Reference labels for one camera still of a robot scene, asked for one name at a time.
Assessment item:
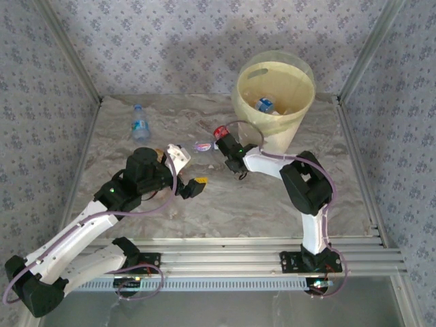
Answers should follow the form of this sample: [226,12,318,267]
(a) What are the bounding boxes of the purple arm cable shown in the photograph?
[224,119,350,300]
[2,151,178,306]

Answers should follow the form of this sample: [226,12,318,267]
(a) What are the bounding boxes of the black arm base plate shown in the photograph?
[278,250,343,274]
[112,252,161,275]

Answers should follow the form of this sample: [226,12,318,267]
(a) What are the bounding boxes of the aluminium frame rails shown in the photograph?
[67,237,408,277]

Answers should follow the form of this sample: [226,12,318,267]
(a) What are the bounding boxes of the black controller board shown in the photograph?
[305,277,334,296]
[113,277,143,298]

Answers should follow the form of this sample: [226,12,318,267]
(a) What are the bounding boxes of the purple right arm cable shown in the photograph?
[224,119,350,300]

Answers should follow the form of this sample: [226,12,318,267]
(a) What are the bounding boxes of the white slotted cable duct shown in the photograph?
[67,277,333,292]

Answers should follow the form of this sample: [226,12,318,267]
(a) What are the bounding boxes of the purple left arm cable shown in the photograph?
[2,151,178,306]

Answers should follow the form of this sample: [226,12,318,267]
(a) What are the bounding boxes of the water bottle blue label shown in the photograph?
[131,104,153,142]

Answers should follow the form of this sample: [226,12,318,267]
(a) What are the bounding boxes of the aluminium corner post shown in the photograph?
[33,0,103,105]
[337,0,406,103]

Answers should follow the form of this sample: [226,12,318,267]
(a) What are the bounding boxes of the aluminium side rail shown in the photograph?
[59,97,103,225]
[336,97,391,248]

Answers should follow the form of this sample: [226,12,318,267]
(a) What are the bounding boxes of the aluminium frame leg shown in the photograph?
[391,275,423,327]

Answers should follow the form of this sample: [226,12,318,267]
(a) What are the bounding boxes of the blue label bottle red cap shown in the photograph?
[254,97,276,112]

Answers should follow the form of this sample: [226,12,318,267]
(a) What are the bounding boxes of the cream plastic bin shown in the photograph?
[231,50,316,154]

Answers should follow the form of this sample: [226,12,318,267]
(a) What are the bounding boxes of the clear bottle purple label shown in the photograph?
[193,141,221,154]

